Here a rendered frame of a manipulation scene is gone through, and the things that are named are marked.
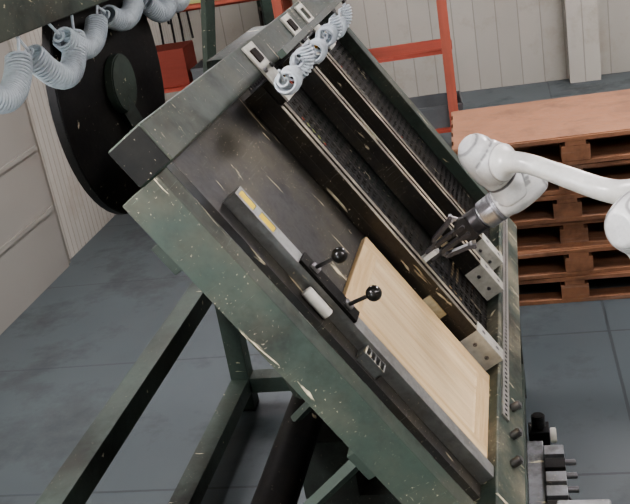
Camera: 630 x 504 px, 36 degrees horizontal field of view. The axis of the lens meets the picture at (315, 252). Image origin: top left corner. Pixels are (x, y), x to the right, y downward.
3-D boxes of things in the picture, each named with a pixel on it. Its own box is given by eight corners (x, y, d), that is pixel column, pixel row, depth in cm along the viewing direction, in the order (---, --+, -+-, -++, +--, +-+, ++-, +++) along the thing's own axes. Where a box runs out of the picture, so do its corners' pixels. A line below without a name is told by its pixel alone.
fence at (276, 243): (480, 485, 239) (493, 477, 237) (222, 202, 221) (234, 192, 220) (481, 473, 243) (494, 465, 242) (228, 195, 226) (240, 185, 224)
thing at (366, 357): (374, 379, 228) (384, 373, 227) (355, 358, 226) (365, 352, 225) (376, 371, 231) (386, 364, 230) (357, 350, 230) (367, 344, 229)
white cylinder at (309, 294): (299, 296, 223) (322, 321, 225) (309, 289, 222) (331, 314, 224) (302, 291, 226) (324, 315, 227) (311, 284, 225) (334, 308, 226)
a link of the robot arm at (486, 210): (489, 188, 279) (472, 200, 281) (488, 198, 270) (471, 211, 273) (508, 211, 280) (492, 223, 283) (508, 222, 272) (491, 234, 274)
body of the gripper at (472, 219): (492, 222, 282) (467, 240, 285) (474, 201, 280) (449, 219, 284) (491, 232, 275) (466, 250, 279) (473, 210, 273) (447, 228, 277)
